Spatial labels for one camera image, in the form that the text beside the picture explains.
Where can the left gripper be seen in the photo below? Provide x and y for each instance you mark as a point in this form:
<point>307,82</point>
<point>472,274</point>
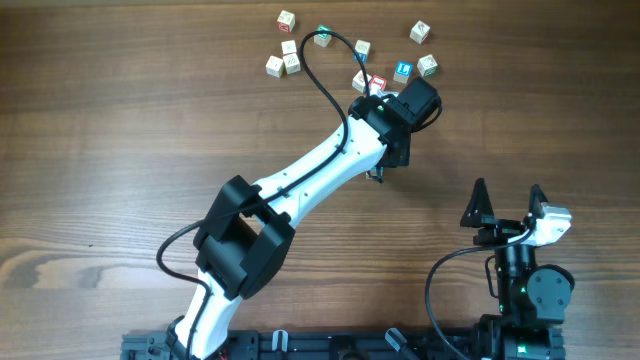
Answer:
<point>403,162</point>

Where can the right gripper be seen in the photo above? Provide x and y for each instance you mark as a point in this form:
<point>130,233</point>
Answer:
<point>470,219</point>

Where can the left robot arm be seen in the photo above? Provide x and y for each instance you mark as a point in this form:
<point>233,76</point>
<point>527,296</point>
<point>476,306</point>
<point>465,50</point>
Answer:
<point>244,238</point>

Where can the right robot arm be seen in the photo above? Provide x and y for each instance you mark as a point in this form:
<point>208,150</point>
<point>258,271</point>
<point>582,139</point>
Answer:
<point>532,297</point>

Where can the blue L block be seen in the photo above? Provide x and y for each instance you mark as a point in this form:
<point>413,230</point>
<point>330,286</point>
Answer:
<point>402,72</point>

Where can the green-sided block right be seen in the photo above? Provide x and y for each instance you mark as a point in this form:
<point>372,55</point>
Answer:
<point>427,65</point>

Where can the red I block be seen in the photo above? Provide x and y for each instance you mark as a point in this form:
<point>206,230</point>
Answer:
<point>377,84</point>

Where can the wooden picture block centre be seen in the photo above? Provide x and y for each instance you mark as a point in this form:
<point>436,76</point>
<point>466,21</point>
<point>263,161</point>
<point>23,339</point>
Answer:
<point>361,82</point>

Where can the wooden picture block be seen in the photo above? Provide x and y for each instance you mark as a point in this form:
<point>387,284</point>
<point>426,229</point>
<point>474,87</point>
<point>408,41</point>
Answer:
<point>419,32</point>
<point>361,82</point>

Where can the wooden picture block top right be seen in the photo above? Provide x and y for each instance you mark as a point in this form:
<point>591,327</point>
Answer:
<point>419,32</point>

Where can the blue H block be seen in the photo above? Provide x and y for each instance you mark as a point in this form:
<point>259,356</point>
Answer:
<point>362,49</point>

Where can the green N block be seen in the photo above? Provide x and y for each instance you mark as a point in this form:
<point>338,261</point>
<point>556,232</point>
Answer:
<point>323,36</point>

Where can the wooden block beside left pair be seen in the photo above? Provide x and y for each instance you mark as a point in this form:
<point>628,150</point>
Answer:
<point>292,63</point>

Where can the red-edged block left cluster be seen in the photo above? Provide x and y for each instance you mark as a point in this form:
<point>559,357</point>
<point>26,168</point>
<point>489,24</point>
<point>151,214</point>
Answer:
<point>289,47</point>

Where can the plain wooden block far left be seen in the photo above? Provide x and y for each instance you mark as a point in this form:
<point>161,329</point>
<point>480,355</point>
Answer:
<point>275,66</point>

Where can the red-sided block top left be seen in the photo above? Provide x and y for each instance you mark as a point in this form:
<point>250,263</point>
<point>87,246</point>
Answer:
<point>286,21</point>

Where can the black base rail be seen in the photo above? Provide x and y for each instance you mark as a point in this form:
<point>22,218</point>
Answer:
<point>254,345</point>

